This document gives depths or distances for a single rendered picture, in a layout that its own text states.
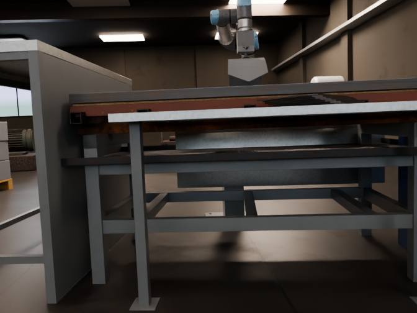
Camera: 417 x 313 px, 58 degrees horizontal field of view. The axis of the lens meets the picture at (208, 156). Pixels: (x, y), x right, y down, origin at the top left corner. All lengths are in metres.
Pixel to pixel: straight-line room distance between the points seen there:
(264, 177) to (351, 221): 0.83
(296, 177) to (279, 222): 0.80
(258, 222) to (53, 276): 0.87
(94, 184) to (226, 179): 0.96
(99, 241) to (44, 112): 0.61
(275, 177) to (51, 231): 1.38
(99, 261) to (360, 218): 1.16
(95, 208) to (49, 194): 0.24
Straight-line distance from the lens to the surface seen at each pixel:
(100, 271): 1.84
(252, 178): 2.41
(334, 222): 1.72
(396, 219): 1.80
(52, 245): 1.67
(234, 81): 2.21
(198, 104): 1.61
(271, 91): 1.61
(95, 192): 1.75
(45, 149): 1.61
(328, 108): 1.32
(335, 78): 7.87
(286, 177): 2.43
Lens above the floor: 0.70
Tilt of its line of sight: 5 degrees down
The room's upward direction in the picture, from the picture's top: 2 degrees counter-clockwise
